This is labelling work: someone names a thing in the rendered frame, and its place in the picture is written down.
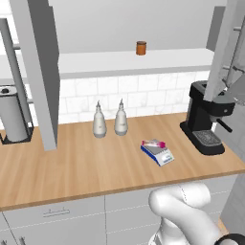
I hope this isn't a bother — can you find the white open wall cabinet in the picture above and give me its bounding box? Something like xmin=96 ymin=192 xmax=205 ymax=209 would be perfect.
xmin=0 ymin=0 xmax=228 ymax=81

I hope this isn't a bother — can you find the orange jar with dark lid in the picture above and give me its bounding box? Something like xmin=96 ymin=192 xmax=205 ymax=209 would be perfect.
xmin=136 ymin=40 xmax=148 ymax=56

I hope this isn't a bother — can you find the long grey door handle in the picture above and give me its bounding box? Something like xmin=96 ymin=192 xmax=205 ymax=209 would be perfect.
xmin=222 ymin=26 xmax=245 ymax=89
xmin=0 ymin=17 xmax=34 ymax=130

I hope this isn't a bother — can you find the paper towel roll on holder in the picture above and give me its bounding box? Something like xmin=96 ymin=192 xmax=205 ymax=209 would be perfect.
xmin=0 ymin=84 xmax=35 ymax=145

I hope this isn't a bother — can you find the white oil bottle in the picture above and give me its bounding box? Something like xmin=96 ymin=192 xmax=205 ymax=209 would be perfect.
xmin=92 ymin=100 xmax=108 ymax=140
xmin=114 ymin=98 xmax=129 ymax=137

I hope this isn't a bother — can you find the pink wrapped bar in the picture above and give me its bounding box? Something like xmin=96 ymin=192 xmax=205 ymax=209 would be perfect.
xmin=142 ymin=139 xmax=167 ymax=149

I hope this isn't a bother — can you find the white and blue digital scale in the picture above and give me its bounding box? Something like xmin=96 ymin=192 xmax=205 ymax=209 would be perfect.
xmin=140 ymin=142 xmax=176 ymax=167

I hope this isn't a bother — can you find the silver drawer handle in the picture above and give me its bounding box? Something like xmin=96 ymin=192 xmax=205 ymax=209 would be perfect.
xmin=42 ymin=207 xmax=71 ymax=218

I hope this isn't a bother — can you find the grey base cupboard door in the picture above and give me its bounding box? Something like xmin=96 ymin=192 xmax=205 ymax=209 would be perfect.
xmin=9 ymin=216 xmax=108 ymax=245
xmin=0 ymin=212 xmax=17 ymax=245

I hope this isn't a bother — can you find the black coffee machine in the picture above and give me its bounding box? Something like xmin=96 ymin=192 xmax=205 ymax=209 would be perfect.
xmin=179 ymin=79 xmax=236 ymax=157

